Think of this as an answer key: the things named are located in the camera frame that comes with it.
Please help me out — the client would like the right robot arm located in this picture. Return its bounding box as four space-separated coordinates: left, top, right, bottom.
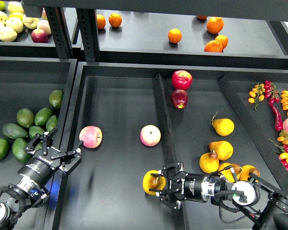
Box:
142 161 288 230

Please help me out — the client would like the black left tray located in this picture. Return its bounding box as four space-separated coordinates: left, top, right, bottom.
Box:
0 56 78 230

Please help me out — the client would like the orange front right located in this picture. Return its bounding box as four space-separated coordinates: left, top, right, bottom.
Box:
204 40 223 53

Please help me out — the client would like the dark avocado lying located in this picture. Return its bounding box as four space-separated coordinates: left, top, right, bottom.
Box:
2 123 28 139

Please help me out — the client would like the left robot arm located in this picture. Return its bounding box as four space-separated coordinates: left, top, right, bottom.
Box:
0 128 84 230

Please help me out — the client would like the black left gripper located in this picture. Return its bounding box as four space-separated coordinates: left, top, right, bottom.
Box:
17 127 84 188

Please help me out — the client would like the pink apple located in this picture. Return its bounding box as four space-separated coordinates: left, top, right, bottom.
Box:
140 125 161 147
79 126 102 149

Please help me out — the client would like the black shelf post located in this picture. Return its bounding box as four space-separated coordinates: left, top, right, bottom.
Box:
76 8 101 62

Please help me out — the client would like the green avocado lower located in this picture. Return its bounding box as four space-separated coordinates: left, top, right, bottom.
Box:
12 138 31 163

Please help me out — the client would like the green avocado top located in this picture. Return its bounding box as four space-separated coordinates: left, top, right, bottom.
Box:
48 89 64 109

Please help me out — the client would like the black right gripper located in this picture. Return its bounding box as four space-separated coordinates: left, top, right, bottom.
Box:
148 161 210 210

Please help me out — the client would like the large orange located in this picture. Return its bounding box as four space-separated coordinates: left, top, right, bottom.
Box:
206 17 224 34

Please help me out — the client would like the black centre tray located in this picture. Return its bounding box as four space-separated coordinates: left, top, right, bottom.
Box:
58 62 288 230

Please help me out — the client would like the bright red apple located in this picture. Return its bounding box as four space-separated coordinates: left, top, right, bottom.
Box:
171 70 193 91

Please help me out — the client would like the orange small right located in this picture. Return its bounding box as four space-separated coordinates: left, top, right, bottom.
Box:
215 34 228 49

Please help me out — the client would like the yellow pear left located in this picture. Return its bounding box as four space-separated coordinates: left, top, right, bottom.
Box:
199 150 219 173

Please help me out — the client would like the yellow pear brown stem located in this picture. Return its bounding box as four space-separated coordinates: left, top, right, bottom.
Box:
142 170 166 196

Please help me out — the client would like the orange behind post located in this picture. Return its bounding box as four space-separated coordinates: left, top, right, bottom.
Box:
96 14 106 30

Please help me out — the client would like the yellow pear top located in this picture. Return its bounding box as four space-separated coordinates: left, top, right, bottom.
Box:
211 112 235 137

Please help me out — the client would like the black tray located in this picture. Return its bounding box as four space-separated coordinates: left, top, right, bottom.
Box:
58 62 288 230
0 56 78 230

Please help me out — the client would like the yellow pear right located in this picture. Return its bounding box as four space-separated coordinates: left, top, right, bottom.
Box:
239 165 260 181

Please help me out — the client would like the red apple on shelf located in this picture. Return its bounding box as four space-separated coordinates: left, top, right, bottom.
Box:
31 29 48 43

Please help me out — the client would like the orange on shelf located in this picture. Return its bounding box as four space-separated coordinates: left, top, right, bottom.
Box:
108 13 122 28

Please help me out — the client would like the orange cherry tomato vine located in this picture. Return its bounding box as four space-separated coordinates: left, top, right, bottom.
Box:
248 83 265 111

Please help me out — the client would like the orange centre shelf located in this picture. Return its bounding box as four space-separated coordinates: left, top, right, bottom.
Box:
168 28 182 44

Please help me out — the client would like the pink apple centre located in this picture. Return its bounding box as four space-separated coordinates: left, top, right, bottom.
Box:
140 125 161 147

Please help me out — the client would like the pink apple left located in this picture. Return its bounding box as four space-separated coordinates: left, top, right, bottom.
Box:
79 126 102 149

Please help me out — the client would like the red chili pepper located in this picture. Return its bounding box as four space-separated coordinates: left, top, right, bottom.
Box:
269 98 283 131

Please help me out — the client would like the pale yellow apple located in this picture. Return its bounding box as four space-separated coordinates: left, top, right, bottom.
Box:
0 26 17 42

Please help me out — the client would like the dark red apple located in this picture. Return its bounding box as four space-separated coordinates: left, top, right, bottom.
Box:
170 89 188 109

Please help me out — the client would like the yellow pear middle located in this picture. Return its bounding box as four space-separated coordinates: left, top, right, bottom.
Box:
208 140 234 161

